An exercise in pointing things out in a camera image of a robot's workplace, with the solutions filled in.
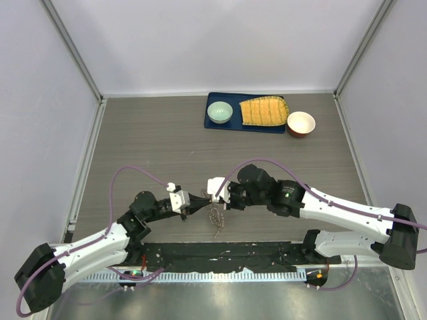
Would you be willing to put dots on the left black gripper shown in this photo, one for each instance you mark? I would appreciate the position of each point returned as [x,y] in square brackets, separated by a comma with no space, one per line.
[196,202]

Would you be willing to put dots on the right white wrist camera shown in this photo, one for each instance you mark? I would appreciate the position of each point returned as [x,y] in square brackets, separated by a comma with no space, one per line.
[217,189]

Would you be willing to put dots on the metal disc with keyrings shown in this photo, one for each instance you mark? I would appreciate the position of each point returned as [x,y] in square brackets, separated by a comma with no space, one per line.
[216,217]

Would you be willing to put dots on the yellow woven bamboo basket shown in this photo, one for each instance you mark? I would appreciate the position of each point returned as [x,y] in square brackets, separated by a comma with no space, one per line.
[266,111]

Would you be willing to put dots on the dark blue tray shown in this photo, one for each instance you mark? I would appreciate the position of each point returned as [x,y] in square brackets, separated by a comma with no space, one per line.
[235,123]

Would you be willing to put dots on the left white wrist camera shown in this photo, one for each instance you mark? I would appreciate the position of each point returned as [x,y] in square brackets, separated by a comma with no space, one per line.
[179,201]

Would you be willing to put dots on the slotted white cable duct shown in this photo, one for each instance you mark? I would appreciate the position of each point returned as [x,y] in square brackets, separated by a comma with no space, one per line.
[108,276]

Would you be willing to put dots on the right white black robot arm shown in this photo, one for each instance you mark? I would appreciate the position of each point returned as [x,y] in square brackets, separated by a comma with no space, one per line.
[388,234]

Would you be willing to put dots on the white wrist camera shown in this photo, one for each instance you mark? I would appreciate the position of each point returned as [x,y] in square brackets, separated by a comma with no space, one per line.
[179,201]
[217,189]

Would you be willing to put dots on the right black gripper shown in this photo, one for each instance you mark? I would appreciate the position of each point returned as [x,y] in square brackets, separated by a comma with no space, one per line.
[231,204]

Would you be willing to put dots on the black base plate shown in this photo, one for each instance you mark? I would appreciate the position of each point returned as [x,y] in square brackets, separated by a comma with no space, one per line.
[259,257]

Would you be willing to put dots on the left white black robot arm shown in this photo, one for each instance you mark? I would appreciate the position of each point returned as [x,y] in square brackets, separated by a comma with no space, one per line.
[49,271]

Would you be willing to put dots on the pale green bowl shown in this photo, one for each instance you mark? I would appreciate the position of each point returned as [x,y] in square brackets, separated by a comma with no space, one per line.
[220,112]

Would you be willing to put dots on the brown bowl white inside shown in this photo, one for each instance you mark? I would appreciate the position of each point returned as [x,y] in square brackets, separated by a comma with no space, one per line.
[300,124]

